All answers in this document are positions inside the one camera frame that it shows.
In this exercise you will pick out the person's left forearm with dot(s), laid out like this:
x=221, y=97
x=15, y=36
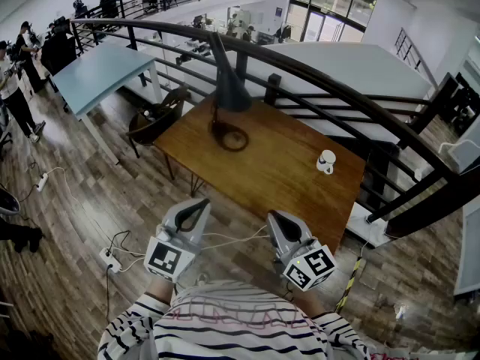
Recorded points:
x=161, y=291

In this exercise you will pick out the small white bottle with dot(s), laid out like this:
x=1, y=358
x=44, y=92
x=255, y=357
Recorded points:
x=147, y=114

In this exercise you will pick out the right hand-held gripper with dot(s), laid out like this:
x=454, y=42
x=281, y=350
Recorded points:
x=311, y=268

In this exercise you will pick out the person's right forearm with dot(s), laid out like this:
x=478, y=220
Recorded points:
x=313, y=304

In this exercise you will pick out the brown round wooden chair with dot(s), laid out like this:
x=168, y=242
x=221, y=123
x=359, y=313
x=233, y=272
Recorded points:
x=153, y=126

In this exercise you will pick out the black desk lamp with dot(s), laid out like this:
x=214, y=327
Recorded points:
x=230, y=88

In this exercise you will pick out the black stair railing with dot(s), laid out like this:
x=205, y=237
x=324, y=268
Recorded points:
x=412, y=51

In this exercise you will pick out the plain white table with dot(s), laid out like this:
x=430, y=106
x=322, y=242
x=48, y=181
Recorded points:
x=470, y=249

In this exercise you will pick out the white table with black parts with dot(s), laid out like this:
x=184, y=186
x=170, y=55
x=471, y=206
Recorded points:
x=465, y=156

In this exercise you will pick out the light blue table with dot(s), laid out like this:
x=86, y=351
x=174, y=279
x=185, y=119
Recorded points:
x=97, y=73

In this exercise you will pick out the small white box on railing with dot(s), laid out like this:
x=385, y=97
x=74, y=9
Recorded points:
x=418, y=174

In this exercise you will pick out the yellow black striped strip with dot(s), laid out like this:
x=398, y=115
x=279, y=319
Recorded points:
x=348, y=283

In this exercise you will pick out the person's striped white shirt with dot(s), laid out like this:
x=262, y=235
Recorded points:
x=232, y=332

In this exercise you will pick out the glass entrance door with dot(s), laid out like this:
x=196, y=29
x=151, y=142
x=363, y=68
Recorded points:
x=330, y=6

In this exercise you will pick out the brown wooden table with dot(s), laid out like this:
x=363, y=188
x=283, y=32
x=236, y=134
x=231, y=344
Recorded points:
x=281, y=178

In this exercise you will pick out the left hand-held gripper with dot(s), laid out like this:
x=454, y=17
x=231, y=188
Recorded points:
x=165, y=257

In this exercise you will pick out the dark curved metal railing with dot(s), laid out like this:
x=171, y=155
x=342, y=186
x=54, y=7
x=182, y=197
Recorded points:
x=307, y=69

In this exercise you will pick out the white mug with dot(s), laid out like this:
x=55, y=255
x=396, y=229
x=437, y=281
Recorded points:
x=325, y=160

